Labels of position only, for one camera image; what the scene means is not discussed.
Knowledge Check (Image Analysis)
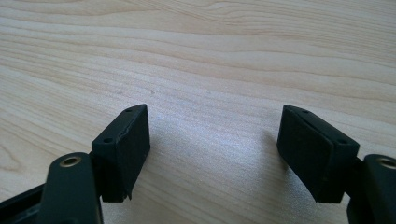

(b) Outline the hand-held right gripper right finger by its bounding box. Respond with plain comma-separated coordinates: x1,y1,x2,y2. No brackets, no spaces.
276,104,361,204

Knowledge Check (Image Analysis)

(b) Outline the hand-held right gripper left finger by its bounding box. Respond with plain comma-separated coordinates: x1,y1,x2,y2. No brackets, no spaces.
91,104,151,203

